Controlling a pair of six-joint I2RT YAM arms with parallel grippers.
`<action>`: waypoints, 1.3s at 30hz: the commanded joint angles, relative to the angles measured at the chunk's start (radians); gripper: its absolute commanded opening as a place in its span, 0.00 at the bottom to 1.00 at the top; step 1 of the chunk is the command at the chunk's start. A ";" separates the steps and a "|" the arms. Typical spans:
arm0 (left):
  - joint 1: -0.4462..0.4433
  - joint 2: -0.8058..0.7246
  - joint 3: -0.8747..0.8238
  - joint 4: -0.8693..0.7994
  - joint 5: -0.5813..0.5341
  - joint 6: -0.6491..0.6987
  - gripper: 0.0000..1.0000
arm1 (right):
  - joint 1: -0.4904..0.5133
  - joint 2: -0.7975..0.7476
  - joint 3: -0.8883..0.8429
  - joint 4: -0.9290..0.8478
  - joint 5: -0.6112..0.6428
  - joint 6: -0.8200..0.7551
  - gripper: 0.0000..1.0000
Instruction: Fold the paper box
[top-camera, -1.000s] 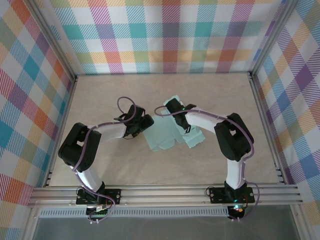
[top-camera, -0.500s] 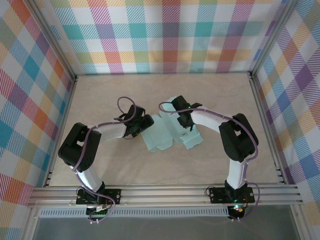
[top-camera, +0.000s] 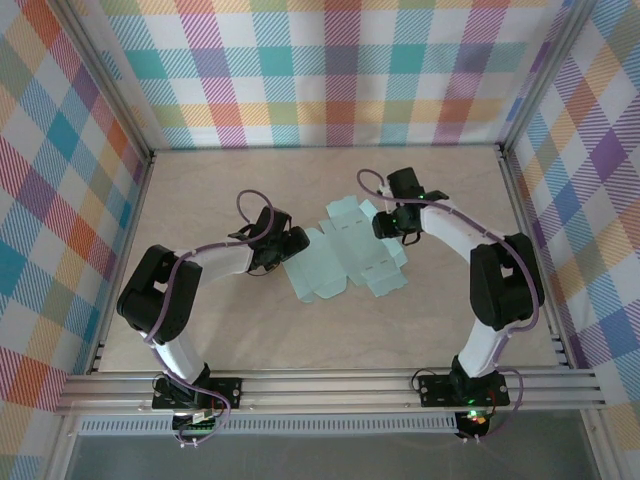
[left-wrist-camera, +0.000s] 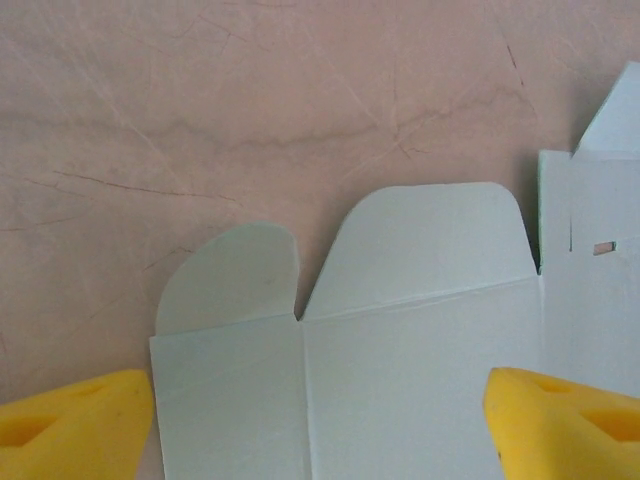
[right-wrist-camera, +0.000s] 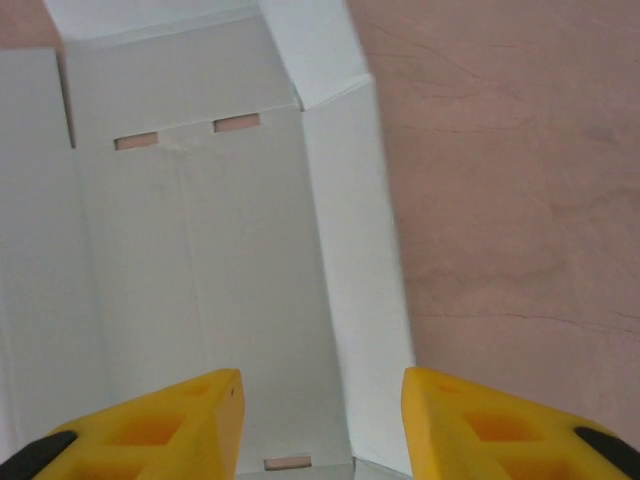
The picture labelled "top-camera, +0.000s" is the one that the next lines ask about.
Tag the aluminium table side rail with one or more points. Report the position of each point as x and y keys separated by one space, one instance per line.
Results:
x=121 y=265
x=517 y=192

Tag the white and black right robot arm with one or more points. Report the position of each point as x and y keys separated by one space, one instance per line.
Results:
x=450 y=225

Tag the wide aluminium mounting rail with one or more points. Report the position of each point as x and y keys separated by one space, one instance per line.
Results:
x=325 y=387

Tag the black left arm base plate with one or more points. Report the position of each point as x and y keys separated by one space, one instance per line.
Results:
x=227 y=392

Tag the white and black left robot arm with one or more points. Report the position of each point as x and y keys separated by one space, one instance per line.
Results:
x=220 y=260

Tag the circuit board with white connector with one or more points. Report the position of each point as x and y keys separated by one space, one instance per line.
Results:
x=200 y=416

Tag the aluminium frame post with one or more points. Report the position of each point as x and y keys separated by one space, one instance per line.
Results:
x=600 y=445
x=545 y=75
x=107 y=85
x=60 y=450

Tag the mint green paper box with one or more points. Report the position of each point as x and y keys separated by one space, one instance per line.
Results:
x=340 y=260

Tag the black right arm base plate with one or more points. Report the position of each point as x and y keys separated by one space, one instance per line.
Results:
x=435 y=390

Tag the circuit board with lit LEDs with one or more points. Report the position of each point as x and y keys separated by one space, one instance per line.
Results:
x=472 y=417

